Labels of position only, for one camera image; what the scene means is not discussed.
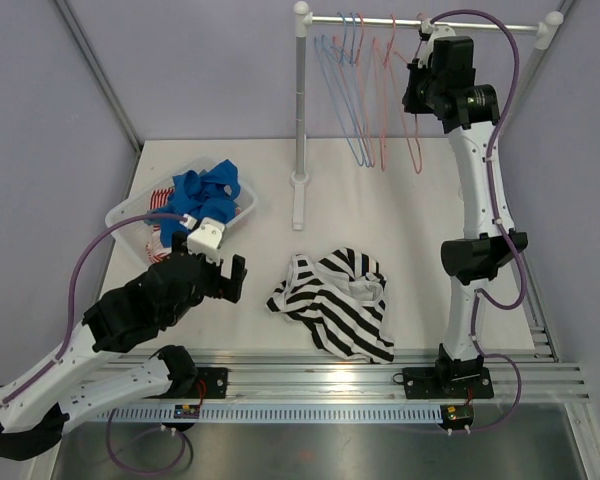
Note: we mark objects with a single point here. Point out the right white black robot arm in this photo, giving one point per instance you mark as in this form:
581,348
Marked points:
490,239

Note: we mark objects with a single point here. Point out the black white striped tank top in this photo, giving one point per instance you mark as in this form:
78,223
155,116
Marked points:
341,300

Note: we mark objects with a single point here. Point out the pink hanger of green top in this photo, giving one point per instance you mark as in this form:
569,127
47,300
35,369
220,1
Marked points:
361,72

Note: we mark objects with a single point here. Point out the pink hanger of black top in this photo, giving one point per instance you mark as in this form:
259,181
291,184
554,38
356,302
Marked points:
412,136

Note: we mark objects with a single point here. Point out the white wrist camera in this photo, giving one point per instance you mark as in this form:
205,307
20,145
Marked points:
429,33
204,237

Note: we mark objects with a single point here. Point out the light blue hanger of teal top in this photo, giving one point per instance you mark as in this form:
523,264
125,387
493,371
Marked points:
320,43

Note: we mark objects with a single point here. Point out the royal blue tank top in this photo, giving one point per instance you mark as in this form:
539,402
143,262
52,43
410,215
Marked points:
224,176

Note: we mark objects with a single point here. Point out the pink hanger of red top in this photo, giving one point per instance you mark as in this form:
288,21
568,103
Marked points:
380,61

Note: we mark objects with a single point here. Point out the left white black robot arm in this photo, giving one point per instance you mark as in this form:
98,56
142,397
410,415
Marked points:
52,400

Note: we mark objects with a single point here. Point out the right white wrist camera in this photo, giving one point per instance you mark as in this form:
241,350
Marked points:
429,33

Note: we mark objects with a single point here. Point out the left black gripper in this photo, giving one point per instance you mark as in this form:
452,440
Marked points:
225,287

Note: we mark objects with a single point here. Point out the white slotted cable duct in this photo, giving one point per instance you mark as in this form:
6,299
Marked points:
280,414

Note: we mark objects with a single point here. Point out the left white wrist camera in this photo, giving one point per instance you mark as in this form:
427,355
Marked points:
204,237

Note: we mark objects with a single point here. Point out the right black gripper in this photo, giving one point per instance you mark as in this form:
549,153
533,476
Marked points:
408,101

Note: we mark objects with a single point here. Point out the red striped tank top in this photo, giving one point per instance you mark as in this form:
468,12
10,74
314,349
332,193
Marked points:
175,200

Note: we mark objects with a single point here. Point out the clothes rack with metal rod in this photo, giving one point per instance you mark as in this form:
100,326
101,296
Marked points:
458,20

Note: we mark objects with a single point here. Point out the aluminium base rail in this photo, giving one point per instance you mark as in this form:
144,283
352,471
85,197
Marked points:
318,377

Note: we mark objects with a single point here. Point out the white plastic basket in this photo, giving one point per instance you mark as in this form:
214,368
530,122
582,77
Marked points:
133,237

